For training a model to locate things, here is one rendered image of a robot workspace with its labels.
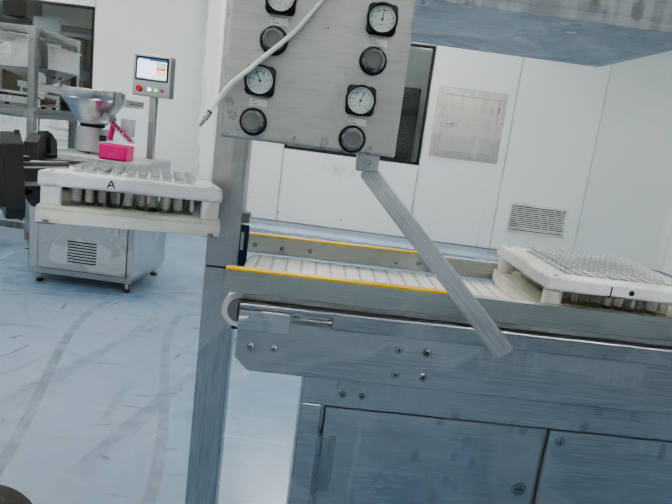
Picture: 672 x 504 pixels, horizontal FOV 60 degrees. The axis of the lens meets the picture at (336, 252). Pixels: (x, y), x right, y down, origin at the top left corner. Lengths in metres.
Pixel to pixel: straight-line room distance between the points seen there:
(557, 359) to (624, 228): 5.78
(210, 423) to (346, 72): 0.75
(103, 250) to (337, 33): 2.99
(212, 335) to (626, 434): 0.72
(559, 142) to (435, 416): 5.53
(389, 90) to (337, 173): 5.33
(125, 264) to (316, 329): 2.81
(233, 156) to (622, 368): 0.71
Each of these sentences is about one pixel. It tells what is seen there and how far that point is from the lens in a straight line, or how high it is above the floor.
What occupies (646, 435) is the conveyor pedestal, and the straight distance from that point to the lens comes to 1.06.
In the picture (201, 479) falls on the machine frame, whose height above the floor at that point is 0.36.
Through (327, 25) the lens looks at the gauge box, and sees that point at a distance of 0.75.
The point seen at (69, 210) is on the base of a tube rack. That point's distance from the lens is 0.88.
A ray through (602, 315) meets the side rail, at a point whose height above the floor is 0.86.
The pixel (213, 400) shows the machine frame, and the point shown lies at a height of 0.53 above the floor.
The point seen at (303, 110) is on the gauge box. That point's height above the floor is 1.08.
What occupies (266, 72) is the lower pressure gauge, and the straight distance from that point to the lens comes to 0.74.
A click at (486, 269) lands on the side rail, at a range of 1.12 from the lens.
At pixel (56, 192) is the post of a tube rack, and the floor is 0.94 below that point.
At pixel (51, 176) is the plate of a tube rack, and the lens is 0.88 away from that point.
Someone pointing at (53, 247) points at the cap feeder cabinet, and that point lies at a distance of 3.74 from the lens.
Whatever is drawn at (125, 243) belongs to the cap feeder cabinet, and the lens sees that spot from 3.55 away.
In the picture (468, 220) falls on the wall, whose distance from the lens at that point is 6.20.
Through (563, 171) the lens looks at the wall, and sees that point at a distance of 6.37.
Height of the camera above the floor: 1.06
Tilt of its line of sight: 11 degrees down
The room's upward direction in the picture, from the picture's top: 7 degrees clockwise
